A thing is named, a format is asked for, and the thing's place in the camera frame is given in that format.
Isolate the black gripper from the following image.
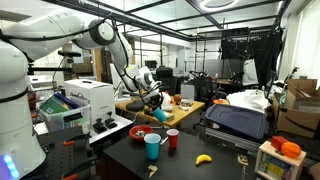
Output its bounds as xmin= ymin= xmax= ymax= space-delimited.
xmin=143 ymin=89 xmax=165 ymax=109

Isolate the small teal plastic cup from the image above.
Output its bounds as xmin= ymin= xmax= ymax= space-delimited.
xmin=151 ymin=106 xmax=168 ymax=123

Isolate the red bowl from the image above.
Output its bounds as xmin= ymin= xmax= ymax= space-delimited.
xmin=128 ymin=124 xmax=155 ymax=143

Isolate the red plastic cup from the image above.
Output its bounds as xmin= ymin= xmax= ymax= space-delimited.
xmin=165 ymin=128 xmax=180 ymax=149

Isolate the tall teal plastic cup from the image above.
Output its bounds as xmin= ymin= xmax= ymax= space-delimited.
xmin=143 ymin=132 xmax=162 ymax=161

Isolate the black box red label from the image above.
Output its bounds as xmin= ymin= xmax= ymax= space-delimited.
xmin=143 ymin=106 xmax=155 ymax=116

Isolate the white chicken plush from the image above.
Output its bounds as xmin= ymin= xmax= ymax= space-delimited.
xmin=160 ymin=91 xmax=174 ymax=112

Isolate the black mug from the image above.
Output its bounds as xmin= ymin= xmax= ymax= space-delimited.
xmin=125 ymin=99 xmax=146 ymax=113

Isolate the flat brown cardboard box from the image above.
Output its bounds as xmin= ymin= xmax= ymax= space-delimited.
xmin=164 ymin=111 xmax=175 ymax=122

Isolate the brown ball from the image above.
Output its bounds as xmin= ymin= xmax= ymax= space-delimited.
xmin=173 ymin=93 xmax=183 ymax=105

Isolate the black office chair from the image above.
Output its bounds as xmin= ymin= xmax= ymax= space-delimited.
xmin=154 ymin=66 xmax=179 ymax=96

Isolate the wooden table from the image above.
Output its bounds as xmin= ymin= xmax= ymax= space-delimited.
xmin=114 ymin=98 xmax=206 ymax=129

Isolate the glass jar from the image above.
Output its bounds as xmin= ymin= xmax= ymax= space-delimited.
xmin=179 ymin=98 xmax=194 ymax=111

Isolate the small background monitor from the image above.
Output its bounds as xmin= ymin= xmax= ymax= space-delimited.
xmin=144 ymin=59 xmax=158 ymax=72

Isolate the white side table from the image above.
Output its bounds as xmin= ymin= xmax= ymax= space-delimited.
xmin=33 ymin=114 xmax=134 ymax=144

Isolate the white monitor back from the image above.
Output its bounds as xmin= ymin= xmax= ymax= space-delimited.
xmin=109 ymin=63 xmax=140 ymax=101

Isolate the white plastic fork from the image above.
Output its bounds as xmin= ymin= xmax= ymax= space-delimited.
xmin=159 ymin=135 xmax=169 ymax=147

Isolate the black toggle clamp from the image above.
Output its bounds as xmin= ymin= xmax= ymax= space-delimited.
xmin=104 ymin=111 xmax=118 ymax=130
xmin=92 ymin=118 xmax=108 ymax=134

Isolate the black mesh chair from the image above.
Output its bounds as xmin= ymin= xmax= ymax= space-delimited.
xmin=191 ymin=74 xmax=218 ymax=129

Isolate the white carton box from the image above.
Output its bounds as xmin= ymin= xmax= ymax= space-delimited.
xmin=63 ymin=78 xmax=117 ymax=129

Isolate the beige paper scrap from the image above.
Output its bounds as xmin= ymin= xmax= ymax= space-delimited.
xmin=145 ymin=164 xmax=160 ymax=179

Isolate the black ceiling truss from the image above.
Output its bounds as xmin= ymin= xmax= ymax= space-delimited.
xmin=43 ymin=0 xmax=291 ymax=43

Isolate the yellow toy banana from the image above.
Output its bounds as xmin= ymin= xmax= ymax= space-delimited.
xmin=195 ymin=153 xmax=213 ymax=167

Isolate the blue folder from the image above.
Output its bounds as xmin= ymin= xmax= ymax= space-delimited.
xmin=53 ymin=92 xmax=81 ymax=110

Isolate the clear plastic storage bin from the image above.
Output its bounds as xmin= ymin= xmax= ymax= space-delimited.
xmin=35 ymin=94 xmax=93 ymax=134

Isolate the white paper pile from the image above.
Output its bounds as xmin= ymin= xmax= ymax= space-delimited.
xmin=226 ymin=89 xmax=272 ymax=114

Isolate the green book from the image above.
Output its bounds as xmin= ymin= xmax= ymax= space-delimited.
xmin=39 ymin=96 xmax=69 ymax=115

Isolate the black perforated breadboard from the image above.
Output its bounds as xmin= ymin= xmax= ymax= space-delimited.
xmin=34 ymin=125 xmax=101 ymax=180

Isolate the black curtain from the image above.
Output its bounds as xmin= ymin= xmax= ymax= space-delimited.
xmin=220 ymin=27 xmax=284 ymax=89

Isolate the red toy block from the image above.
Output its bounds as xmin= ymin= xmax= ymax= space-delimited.
xmin=270 ymin=135 xmax=289 ymax=152

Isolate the wooden toy shelf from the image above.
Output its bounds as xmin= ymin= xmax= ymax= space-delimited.
xmin=254 ymin=139 xmax=307 ymax=180

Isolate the open cardboard box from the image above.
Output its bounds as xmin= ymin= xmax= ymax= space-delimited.
xmin=272 ymin=78 xmax=320 ymax=139

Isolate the orange toy ball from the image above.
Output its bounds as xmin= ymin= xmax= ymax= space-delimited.
xmin=280 ymin=141 xmax=302 ymax=159

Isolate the orange handled clamp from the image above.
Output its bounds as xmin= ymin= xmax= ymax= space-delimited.
xmin=61 ymin=133 xmax=91 ymax=148
xmin=61 ymin=156 xmax=99 ymax=180

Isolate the black stereo camera on stand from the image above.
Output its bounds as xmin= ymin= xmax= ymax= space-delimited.
xmin=23 ymin=49 xmax=83 ymax=88

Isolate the ceiling ring light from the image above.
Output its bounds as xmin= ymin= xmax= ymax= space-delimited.
xmin=199 ymin=0 xmax=240 ymax=10

